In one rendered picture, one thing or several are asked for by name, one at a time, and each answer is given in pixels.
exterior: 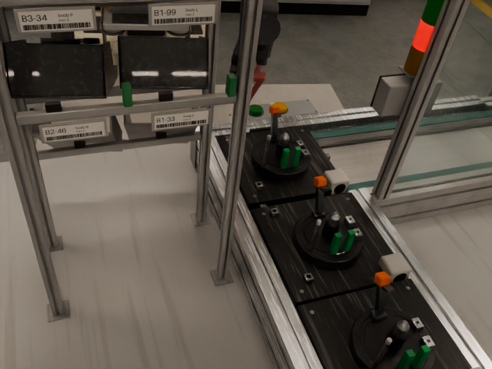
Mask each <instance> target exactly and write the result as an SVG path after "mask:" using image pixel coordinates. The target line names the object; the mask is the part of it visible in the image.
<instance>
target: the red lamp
mask: <svg viewBox="0 0 492 369"><path fill-rule="evenodd" d="M433 29H434V26H431V25H428V24H426V23H425V22H424V21H422V19H420V23H419V26H418V28H417V31H416V34H415V36H414V40H413V42H412V45H413V46H414V47H415V48H416V49H417V50H419V51H422V52H425V50H426V48H427V46H428V43H429V40H430V38H431V35H432V32H433Z"/></svg>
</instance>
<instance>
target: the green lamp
mask: <svg viewBox="0 0 492 369"><path fill-rule="evenodd" d="M443 3H444V0H427V3H426V5H425V9H424V11H423V14H422V17H421V19H422V21H424V22H425V23H426V24H428V25H431V26H435V25H436V22H437V19H438V16H439V13H440V11H441V8H442V5H443Z"/></svg>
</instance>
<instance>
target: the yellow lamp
mask: <svg viewBox="0 0 492 369"><path fill-rule="evenodd" d="M423 56H424V52H422V51H419V50H417V49H416V48H415V47H414V46H413V45H412V44H411V48H410V51H409V54H408V56H407V59H406V63H405V64H404V67H403V68H404V70H405V71H406V72H407V73H408V74H410V75H413V76H416V75H417V71H418V69H419V67H420V64H421V61H422V58H423Z"/></svg>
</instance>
